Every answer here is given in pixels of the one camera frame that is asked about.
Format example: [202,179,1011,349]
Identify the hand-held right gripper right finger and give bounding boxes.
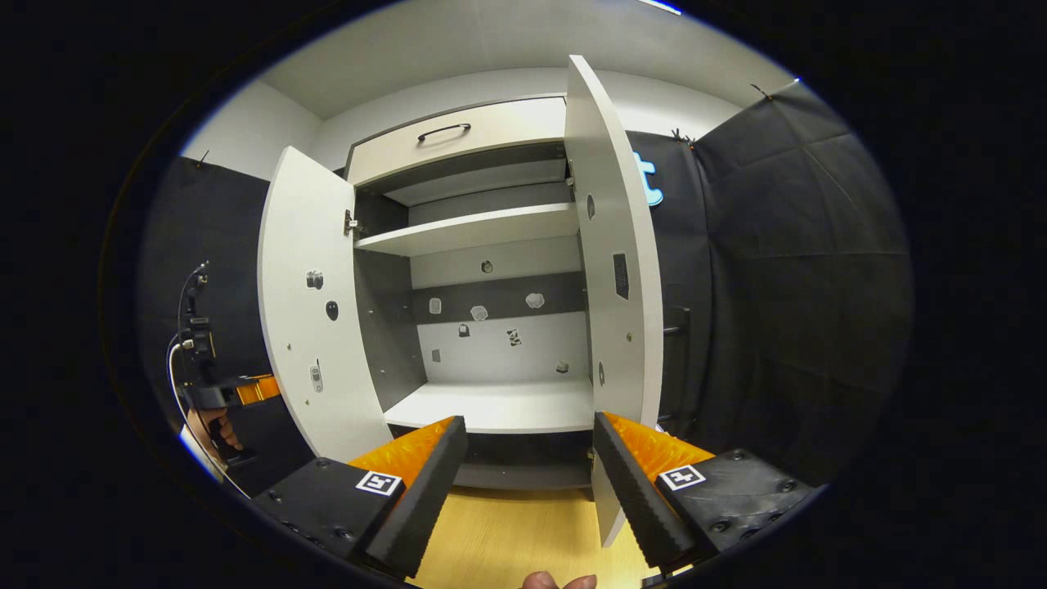
[591,411,819,573]

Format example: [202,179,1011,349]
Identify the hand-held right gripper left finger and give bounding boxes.
[249,415,469,580]

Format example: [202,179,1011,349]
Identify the beige shoe cabinet door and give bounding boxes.
[564,55,692,547]
[258,146,395,463]

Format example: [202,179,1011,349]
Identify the grey framed shoe cabinet body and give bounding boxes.
[344,94,598,492]

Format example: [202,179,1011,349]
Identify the white cabinet shelf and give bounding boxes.
[354,203,580,258]

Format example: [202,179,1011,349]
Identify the black backdrop cloth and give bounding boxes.
[135,78,913,500]

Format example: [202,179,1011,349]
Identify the white cable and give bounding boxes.
[166,335,250,500]

